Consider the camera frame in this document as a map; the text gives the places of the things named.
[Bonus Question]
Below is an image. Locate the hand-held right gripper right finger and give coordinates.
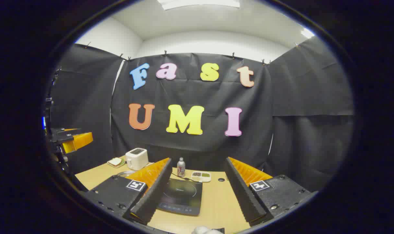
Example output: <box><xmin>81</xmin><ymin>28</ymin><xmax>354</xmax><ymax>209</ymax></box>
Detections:
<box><xmin>224</xmin><ymin>157</ymin><xmax>312</xmax><ymax>227</ymax></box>

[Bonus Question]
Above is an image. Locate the black backdrop cloth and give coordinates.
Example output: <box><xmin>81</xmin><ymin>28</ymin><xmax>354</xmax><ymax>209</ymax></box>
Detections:
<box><xmin>49</xmin><ymin>36</ymin><xmax>355</xmax><ymax>192</ymax></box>

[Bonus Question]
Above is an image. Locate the pale green sandwich plate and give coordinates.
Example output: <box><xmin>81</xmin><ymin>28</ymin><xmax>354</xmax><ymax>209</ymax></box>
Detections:
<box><xmin>107</xmin><ymin>157</ymin><xmax>126</xmax><ymax>169</ymax></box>

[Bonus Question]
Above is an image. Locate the black induction cooktop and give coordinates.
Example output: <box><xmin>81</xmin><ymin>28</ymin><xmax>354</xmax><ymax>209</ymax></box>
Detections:
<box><xmin>156</xmin><ymin>177</ymin><xmax>203</xmax><ymax>216</ymax></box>

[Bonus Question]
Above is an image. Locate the long ceiling light panel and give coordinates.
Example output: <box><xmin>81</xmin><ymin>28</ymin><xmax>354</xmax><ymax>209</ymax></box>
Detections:
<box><xmin>157</xmin><ymin>0</ymin><xmax>240</xmax><ymax>10</ymax></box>

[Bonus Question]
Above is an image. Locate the white toaster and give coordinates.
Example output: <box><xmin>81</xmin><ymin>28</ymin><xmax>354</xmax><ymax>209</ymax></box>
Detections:
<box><xmin>125</xmin><ymin>148</ymin><xmax>149</xmax><ymax>171</ymax></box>

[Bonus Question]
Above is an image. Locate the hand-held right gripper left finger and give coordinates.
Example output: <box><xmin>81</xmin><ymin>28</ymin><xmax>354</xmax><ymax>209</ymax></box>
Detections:
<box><xmin>85</xmin><ymin>158</ymin><xmax>173</xmax><ymax>226</ymax></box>

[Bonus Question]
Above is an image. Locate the white divided tray of beans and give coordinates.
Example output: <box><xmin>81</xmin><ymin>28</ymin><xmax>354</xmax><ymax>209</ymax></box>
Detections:
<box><xmin>191</xmin><ymin>171</ymin><xmax>212</xmax><ymax>183</ymax></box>

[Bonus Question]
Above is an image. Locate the black power cable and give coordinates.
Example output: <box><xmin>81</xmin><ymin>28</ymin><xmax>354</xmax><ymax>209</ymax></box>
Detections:
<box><xmin>171</xmin><ymin>172</ymin><xmax>193</xmax><ymax>182</ymax></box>

